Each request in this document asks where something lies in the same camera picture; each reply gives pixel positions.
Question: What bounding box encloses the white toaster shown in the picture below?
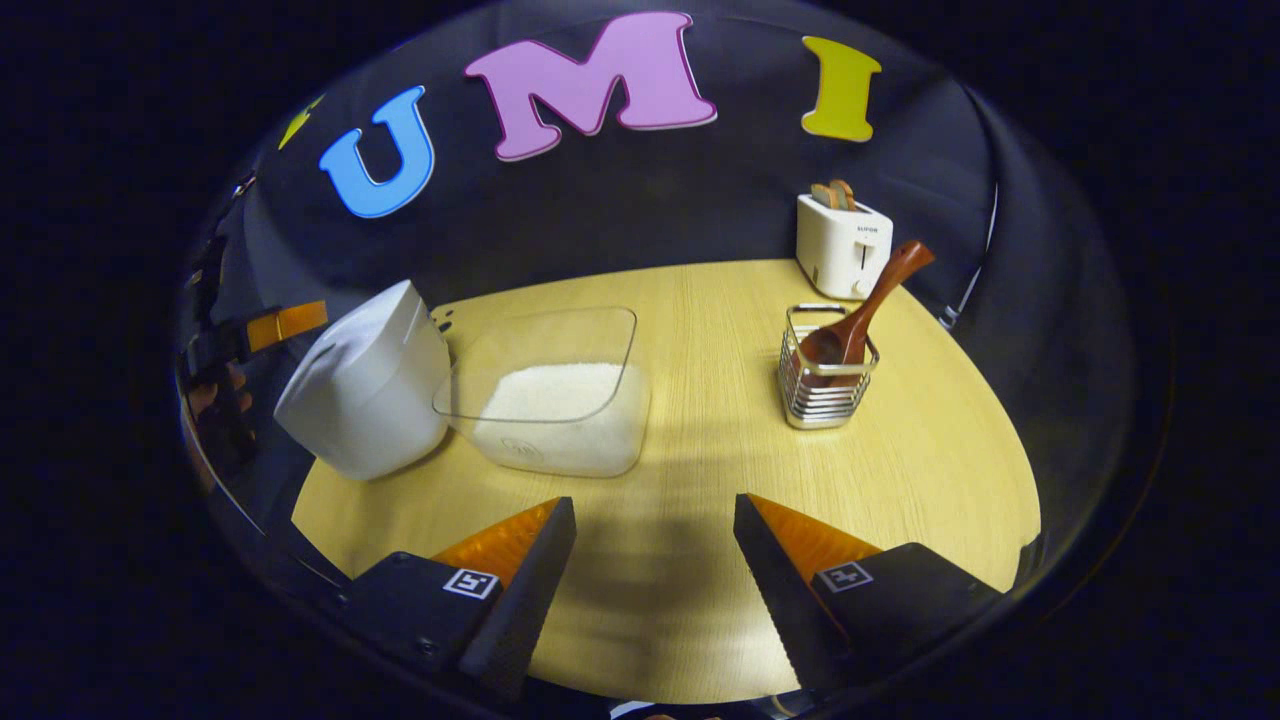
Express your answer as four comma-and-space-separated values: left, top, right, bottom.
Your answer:
796, 193, 895, 301

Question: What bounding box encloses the metal wire chopstick holder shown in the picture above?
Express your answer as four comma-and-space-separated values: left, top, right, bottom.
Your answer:
778, 304, 881, 431

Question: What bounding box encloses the clear plastic container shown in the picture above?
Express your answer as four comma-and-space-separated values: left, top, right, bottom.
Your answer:
432, 306, 653, 479

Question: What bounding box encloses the black backdrop cloth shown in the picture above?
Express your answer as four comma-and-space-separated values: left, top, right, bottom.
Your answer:
180, 0, 1131, 561

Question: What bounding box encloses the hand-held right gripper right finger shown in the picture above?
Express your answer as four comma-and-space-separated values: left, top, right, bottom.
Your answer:
733, 493, 1006, 696

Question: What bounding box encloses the brown wooden spoon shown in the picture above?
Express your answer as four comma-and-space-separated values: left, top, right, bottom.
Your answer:
797, 240, 937, 369

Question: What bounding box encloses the white rice cooker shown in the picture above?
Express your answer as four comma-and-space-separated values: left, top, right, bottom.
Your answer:
273, 279, 453, 482

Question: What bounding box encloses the white rice heap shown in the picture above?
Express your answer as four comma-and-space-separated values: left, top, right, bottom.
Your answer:
475, 362, 641, 471

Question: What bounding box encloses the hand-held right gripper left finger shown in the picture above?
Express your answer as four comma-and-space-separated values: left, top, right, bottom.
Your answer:
340, 497, 579, 701

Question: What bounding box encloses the white toaster cable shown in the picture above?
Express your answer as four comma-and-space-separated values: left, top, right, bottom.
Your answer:
938, 185, 1001, 331

